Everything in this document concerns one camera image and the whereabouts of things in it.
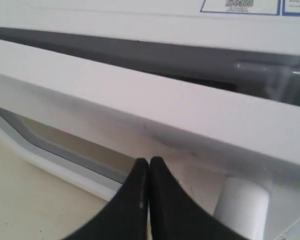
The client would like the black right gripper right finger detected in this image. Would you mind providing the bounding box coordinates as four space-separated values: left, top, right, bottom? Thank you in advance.
149 156 243 240

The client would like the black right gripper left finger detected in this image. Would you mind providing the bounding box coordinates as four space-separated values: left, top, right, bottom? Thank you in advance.
65 158 148 240

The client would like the white microwave door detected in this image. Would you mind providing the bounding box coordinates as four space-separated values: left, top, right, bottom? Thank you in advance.
0 40 300 240

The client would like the white Midea microwave oven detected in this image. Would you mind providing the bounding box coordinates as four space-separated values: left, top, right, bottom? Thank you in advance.
0 0 300 107

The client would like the white label sticker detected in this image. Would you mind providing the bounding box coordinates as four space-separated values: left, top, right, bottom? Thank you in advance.
201 0 281 15

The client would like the blue label sticker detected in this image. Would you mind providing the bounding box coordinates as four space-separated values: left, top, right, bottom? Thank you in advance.
282 0 300 17

